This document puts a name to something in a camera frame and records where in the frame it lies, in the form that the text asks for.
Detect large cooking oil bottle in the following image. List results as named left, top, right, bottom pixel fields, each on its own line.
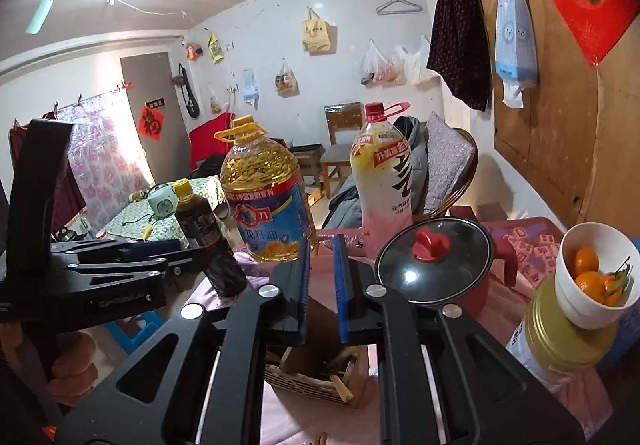
left=214, top=115, right=317, bottom=263

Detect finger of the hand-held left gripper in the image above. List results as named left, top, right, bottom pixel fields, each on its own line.
left=50, top=238, right=184, bottom=267
left=50, top=258, right=174, bottom=297

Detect white ceramic bowl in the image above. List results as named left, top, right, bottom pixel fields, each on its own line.
left=554, top=222, right=635, bottom=330

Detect pink tile-print cloth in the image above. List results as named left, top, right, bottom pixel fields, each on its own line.
left=492, top=218, right=571, bottom=286

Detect large white pink drink bottle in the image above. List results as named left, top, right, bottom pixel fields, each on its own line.
left=350, top=101, right=413, bottom=251

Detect wooden chair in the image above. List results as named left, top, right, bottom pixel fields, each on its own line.
left=320, top=101, right=366, bottom=198

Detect grey door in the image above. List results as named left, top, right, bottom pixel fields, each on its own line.
left=120, top=50, right=193, bottom=186

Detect dark red curtain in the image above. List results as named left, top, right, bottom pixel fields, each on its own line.
left=7, top=112, right=88, bottom=233

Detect dark soy sauce bottle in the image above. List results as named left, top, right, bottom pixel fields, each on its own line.
left=172, top=178, right=248, bottom=298

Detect wire clothes hanger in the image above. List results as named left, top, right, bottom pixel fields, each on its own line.
left=376, top=0, right=425, bottom=16

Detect dark jacket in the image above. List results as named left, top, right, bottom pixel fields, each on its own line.
left=392, top=114, right=431, bottom=166

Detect small wooden stool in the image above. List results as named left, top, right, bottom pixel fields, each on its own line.
left=287, top=142, right=323, bottom=188

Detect dark dotted hanging garment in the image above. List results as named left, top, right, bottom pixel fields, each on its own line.
left=426, top=0, right=493, bottom=112

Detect wooden chopstick holder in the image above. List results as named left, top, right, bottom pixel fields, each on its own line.
left=262, top=295, right=373, bottom=408

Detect blue white plastic bag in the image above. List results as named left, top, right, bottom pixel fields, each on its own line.
left=495, top=0, right=540, bottom=108

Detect red diamond door poster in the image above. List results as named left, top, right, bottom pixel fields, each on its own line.
left=137, top=105, right=166, bottom=141

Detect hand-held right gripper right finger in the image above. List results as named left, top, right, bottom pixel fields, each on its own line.
left=332, top=234, right=586, bottom=445

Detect small blue hanging bag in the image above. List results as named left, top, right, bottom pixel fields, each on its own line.
left=241, top=68, right=260, bottom=106

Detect person's left hand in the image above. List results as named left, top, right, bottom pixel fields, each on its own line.
left=47, top=330, right=98, bottom=408

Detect pink floral tablecloth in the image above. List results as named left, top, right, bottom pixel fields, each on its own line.
left=185, top=220, right=616, bottom=445

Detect blue plastic stool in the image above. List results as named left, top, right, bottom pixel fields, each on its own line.
left=102, top=310, right=166, bottom=356

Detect green patterned table cloth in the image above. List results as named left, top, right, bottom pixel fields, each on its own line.
left=100, top=175, right=228, bottom=246

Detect small yellow hanging bag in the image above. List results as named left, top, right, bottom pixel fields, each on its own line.
left=206, top=30, right=225, bottom=65

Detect black racket bag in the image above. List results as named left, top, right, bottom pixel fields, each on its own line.
left=177, top=64, right=201, bottom=120

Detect wooden board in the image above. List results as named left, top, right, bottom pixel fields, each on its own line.
left=452, top=0, right=640, bottom=241

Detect grey floral cushion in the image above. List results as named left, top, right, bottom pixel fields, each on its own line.
left=417, top=112, right=476, bottom=216

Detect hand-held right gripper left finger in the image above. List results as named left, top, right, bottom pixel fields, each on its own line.
left=47, top=245, right=311, bottom=445

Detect blue lidded can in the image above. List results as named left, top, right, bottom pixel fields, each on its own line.
left=595, top=235, right=640, bottom=371

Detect yellow tote bag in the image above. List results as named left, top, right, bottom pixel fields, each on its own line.
left=301, top=8, right=333, bottom=55

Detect glass pot lid red knob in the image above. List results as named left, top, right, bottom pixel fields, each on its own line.
left=376, top=218, right=496, bottom=308

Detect mandarin orange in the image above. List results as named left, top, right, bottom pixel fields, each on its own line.
left=575, top=271, right=606, bottom=298
left=602, top=272, right=626, bottom=308
left=571, top=246, right=600, bottom=276

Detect red electric pot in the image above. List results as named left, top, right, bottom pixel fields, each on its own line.
left=380, top=225, right=521, bottom=321

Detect grey jacket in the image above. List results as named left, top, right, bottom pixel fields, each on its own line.
left=320, top=175, right=368, bottom=231

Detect bunch of wooden chopsticks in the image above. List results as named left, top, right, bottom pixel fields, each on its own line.
left=277, top=345, right=361, bottom=445

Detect clear bag red contents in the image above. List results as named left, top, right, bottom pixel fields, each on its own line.
left=360, top=40, right=406, bottom=87

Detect red cloth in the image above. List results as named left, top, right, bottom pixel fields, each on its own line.
left=189, top=111, right=237, bottom=176

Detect milk powder can gold lid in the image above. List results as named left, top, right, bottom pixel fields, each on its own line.
left=505, top=270, right=621, bottom=393

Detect pink floral curtain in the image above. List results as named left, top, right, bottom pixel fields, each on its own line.
left=55, top=92, right=151, bottom=226

